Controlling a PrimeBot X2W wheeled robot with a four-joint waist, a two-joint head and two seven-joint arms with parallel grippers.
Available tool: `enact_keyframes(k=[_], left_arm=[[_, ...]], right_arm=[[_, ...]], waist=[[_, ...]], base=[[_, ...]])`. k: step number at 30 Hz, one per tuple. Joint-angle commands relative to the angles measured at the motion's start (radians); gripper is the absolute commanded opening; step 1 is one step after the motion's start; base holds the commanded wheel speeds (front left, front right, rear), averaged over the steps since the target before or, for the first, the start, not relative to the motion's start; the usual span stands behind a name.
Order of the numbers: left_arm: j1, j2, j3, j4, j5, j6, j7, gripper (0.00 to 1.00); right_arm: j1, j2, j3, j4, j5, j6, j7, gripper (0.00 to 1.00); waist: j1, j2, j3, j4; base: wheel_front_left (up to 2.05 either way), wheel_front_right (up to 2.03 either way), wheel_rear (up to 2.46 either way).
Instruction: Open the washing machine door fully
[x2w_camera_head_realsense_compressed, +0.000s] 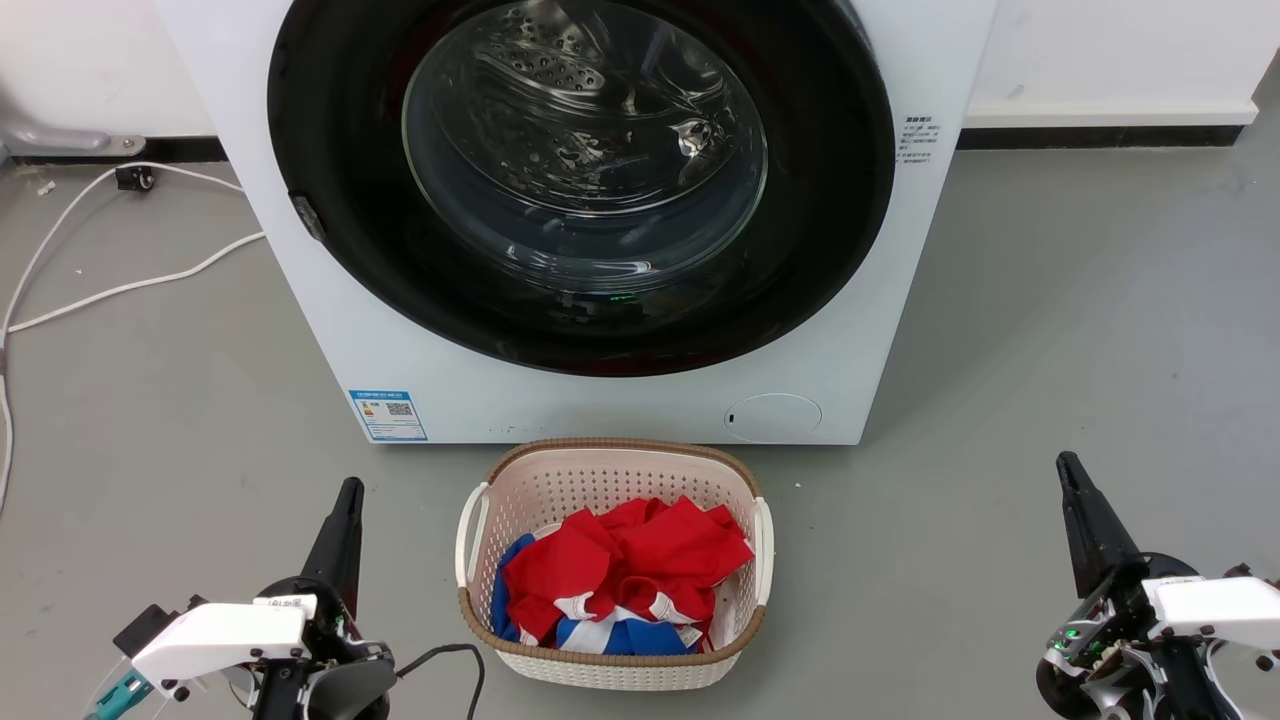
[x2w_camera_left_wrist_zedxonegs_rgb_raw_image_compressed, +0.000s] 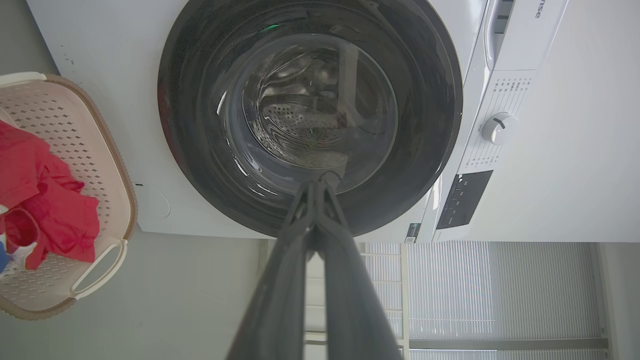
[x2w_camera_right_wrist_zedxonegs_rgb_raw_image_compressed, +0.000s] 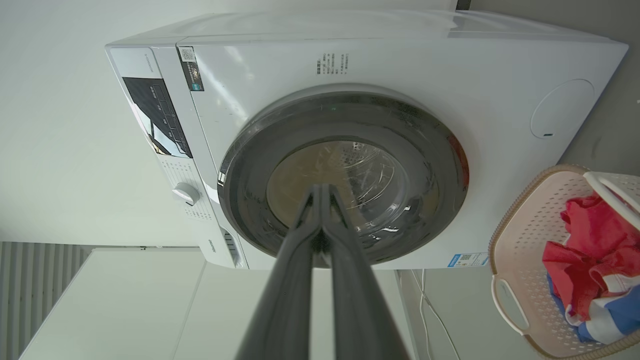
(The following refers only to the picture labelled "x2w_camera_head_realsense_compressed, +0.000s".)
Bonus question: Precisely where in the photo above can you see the blue garment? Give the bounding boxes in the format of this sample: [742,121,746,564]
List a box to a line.
[490,533,703,658]

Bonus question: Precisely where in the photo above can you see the white front-load washing machine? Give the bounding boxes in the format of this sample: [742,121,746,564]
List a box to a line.
[155,0,999,447]

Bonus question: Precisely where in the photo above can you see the cream plastic laundry basket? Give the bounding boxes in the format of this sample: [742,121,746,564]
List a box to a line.
[455,438,776,692]

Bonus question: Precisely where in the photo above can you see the blue energy label sticker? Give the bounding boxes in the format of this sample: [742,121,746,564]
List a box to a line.
[348,389,429,443]

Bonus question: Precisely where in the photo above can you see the red garment with white trim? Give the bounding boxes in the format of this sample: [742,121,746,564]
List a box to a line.
[502,496,756,647]

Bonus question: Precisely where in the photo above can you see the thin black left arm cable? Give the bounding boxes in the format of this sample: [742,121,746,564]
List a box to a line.
[394,644,487,720]

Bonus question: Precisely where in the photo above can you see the round white filter cover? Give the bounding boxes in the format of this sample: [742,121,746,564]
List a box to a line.
[724,393,824,444]

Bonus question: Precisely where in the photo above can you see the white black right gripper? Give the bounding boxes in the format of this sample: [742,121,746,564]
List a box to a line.
[1056,451,1280,648]

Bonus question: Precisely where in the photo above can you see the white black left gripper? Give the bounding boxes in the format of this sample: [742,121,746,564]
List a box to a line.
[112,477,365,703]

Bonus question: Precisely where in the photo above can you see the dark door handle latch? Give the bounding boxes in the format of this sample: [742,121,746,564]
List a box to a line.
[290,193,328,243]

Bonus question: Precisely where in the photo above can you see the white power cable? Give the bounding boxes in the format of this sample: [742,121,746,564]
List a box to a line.
[0,161,247,513]
[8,231,267,334]

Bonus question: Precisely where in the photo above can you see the printed warning text sticker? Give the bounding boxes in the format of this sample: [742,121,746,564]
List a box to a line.
[897,114,944,167]

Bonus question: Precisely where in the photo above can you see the black round washer door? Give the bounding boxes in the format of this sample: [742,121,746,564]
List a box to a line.
[267,0,897,379]

